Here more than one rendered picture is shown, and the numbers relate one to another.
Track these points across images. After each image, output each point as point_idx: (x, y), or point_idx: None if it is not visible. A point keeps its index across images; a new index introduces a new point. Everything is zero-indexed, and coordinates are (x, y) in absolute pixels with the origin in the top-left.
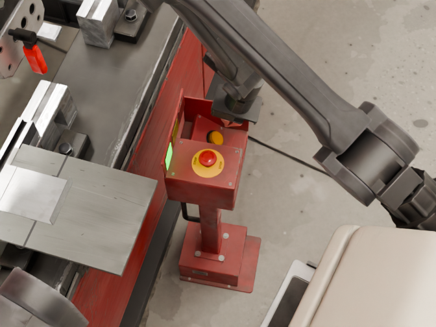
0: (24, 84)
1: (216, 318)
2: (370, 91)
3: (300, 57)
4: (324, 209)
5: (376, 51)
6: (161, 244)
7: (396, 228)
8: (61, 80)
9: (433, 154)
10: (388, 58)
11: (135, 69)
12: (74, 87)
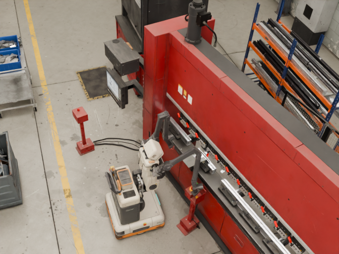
0: (264, 221)
1: (177, 216)
2: None
3: (179, 157)
4: (180, 253)
5: None
6: (199, 216)
7: (159, 152)
8: (219, 176)
9: None
10: None
11: (213, 185)
12: (216, 177)
